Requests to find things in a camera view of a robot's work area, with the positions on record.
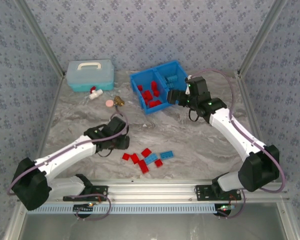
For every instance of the light blue storage box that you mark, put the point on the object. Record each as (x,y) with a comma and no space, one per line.
(90,77)

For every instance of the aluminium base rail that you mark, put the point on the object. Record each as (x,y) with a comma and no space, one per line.
(150,191)

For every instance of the aluminium side rail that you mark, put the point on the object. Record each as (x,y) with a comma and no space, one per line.
(247,100)
(54,105)

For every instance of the aluminium frame post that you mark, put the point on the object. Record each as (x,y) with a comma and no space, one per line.
(260,37)
(41,37)

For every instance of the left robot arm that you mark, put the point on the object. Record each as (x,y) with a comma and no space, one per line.
(30,185)

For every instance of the brass valve fitting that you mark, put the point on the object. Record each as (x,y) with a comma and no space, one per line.
(118,100)

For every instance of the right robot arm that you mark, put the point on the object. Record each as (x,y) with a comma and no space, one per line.
(260,170)

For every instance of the long red lego brick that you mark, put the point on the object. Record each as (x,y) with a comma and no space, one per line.
(143,166)
(154,85)

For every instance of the aluminium frame leg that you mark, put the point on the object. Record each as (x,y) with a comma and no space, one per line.
(287,220)
(15,222)

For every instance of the pink round disc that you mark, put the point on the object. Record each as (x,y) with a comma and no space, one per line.
(109,103)

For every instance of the black electronics board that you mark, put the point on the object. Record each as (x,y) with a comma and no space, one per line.
(225,208)
(81,208)

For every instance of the blue plastic bin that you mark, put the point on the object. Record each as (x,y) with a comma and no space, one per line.
(146,81)
(172,68)

